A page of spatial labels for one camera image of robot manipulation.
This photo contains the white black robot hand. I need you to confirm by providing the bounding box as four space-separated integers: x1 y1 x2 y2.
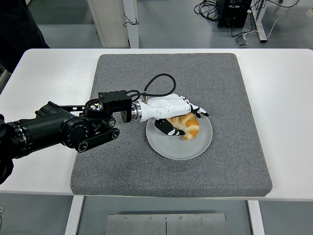
139 93 210 137

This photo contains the golden brown croissant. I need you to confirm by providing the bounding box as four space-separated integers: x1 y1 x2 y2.
170 113 201 141

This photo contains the round grey plate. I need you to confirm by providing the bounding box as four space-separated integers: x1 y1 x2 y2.
146 114 213 161

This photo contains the grey metal plate with screws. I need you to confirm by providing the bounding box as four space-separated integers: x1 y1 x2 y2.
107 213 227 235

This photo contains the grey fabric mat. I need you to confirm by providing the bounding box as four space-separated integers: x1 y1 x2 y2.
70 53 273 198

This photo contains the white desk column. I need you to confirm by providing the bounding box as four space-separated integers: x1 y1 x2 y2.
122 0 140 49

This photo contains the small clear plastic holder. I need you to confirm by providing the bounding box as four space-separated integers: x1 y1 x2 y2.
234 34 249 47

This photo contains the black computer tower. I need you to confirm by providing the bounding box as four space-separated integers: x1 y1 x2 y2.
217 0 252 28

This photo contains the white desk leg with foot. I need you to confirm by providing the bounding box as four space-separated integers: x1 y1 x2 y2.
251 0 268 44

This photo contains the white table leg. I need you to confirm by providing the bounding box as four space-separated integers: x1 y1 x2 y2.
246 200 266 235
64 195 85 235

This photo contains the person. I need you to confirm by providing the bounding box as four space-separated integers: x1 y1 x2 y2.
0 0 51 73

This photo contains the thin black cable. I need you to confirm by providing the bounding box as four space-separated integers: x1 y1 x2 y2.
123 12 139 28

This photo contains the black cable bundle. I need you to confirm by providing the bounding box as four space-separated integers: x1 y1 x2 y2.
194 0 222 22

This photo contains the white cable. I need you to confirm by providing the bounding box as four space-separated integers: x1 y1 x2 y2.
243 0 301 40

